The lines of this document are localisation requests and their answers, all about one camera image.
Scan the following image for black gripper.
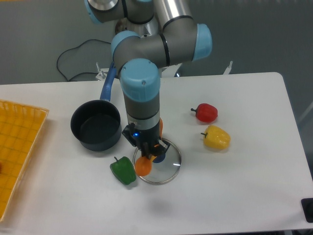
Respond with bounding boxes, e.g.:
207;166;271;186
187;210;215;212
122;122;171;159

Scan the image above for long orange baguette bread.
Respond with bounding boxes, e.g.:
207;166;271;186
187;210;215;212
134;118;164;177

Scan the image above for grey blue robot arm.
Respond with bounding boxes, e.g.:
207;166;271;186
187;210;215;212
85;0;212;158

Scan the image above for glass pot lid blue knob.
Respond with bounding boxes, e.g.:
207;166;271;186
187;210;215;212
136;138;182;186

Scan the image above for green bell pepper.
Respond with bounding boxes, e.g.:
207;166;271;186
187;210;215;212
110;156;136;185

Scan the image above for yellow bell pepper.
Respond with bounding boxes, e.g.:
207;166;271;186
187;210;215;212
201;125;231;150

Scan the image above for red bell pepper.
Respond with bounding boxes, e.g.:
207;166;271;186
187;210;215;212
190;103;218;123

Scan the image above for yellow plastic basket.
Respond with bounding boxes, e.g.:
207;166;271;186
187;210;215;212
0;100;49;221

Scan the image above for black object at table corner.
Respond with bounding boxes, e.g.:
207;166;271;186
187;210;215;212
301;198;313;223

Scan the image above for dark saucepan blue handle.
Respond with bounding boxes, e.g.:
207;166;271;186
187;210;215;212
70;63;121;151

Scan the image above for black cable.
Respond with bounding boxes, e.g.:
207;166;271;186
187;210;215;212
56;39;113;82

